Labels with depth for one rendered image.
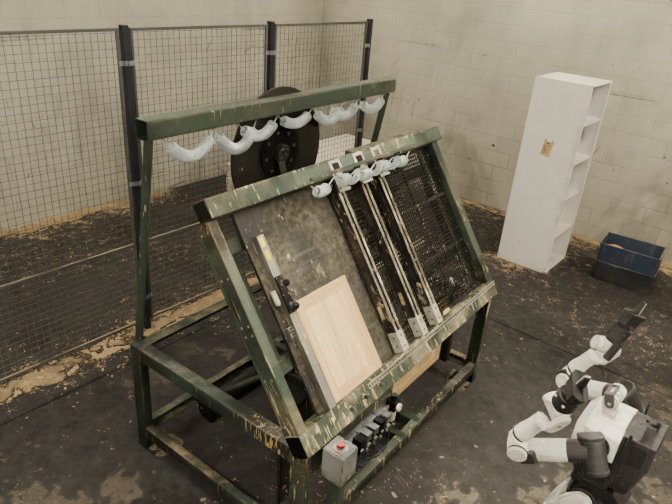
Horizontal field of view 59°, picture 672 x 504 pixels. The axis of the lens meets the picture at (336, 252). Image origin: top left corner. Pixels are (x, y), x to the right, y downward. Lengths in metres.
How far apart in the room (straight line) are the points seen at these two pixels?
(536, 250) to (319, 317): 4.16
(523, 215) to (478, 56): 2.51
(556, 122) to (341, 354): 4.05
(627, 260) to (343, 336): 4.38
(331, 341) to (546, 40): 5.68
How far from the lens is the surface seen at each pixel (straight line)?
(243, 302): 2.81
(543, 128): 6.61
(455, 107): 8.64
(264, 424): 3.18
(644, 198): 7.92
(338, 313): 3.26
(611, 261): 7.09
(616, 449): 2.66
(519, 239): 6.98
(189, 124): 3.14
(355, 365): 3.29
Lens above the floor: 2.93
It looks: 26 degrees down
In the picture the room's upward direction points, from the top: 5 degrees clockwise
